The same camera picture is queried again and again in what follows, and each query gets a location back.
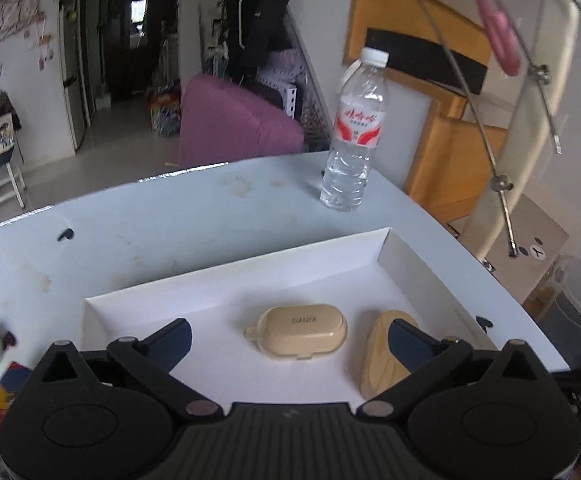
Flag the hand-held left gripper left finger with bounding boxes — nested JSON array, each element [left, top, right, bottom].
[[35, 318, 224, 421]]

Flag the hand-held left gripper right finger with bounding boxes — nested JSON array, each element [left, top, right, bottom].
[[357, 318, 546, 421]]

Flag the black rectangular wall panel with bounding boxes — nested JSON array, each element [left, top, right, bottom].
[[365, 28, 489, 96]]

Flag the black hanging vest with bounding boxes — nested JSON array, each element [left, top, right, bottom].
[[224, 0, 302, 69]]

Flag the black white shoulder bag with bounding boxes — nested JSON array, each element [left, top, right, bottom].
[[0, 93, 22, 152]]

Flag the purple upholstered chair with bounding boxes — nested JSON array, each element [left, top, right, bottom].
[[177, 73, 305, 170]]

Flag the pink hanging handle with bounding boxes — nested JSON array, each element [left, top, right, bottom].
[[471, 0, 522, 77]]

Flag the beige earbuds case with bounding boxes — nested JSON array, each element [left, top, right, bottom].
[[243, 303, 349, 363]]

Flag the oval wooden box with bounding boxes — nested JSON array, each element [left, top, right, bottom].
[[359, 310, 421, 401]]

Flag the white perforated panels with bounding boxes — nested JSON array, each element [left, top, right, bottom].
[[257, 59, 302, 122]]

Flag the colourful floor bag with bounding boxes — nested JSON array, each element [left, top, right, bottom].
[[149, 84, 182, 137]]

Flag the clear plastic water bottle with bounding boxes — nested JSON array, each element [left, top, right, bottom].
[[319, 47, 390, 213]]

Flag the white cardboard tray box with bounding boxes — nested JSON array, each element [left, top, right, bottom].
[[84, 227, 502, 407]]

